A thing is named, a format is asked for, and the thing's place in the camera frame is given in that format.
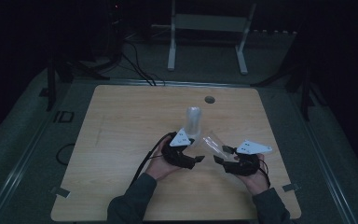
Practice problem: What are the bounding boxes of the black tripod stand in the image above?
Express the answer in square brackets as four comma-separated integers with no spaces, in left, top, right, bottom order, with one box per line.
[44,46,110,112]
[251,31,327,123]

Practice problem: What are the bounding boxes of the person's left hand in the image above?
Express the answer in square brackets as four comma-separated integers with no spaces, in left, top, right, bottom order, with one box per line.
[145,139,183,182]

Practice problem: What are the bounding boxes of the stack of clear plastic cups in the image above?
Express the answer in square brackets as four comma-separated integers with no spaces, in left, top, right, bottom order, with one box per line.
[184,105,203,140]

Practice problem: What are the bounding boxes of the white metal stand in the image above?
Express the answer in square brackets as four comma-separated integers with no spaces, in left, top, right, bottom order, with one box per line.
[166,0,258,76]

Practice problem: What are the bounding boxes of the white power strip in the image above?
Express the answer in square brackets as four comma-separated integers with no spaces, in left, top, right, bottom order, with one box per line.
[251,29,298,35]

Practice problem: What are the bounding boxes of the black looped cable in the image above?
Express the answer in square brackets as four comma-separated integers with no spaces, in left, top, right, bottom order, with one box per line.
[55,142,76,167]

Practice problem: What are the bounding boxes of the grey tape piece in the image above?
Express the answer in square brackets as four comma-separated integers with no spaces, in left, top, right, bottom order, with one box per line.
[282,183,301,193]
[49,186,72,200]

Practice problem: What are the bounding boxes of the black floor cables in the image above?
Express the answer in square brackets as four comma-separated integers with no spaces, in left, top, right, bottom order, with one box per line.
[120,39,166,87]

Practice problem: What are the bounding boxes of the dark computer tower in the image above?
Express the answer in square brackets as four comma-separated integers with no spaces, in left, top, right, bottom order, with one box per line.
[106,0,127,62]

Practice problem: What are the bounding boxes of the person's right hand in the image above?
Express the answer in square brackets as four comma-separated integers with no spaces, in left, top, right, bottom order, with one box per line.
[233,154,270,197]

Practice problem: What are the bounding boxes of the black tape floor mark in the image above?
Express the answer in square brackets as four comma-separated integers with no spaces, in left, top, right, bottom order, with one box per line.
[52,110,76,124]

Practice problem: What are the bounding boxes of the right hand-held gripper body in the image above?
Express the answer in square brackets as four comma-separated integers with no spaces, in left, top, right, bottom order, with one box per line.
[223,139,274,177]

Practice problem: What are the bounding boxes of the single clear plastic cup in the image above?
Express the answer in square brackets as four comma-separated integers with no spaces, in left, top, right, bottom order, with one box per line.
[200,130,231,161]

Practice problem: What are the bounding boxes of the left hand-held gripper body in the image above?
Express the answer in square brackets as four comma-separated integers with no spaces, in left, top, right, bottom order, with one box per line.
[160,127,198,171]

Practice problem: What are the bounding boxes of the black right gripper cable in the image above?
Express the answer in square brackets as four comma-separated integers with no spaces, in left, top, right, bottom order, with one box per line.
[256,158,272,189]

